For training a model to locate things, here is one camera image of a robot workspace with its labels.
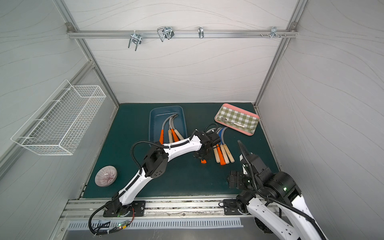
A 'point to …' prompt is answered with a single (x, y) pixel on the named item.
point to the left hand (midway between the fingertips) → (205, 159)
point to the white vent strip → (85, 224)
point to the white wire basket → (54, 128)
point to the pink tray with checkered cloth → (237, 119)
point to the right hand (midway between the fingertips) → (236, 177)
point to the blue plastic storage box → (157, 115)
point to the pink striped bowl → (106, 176)
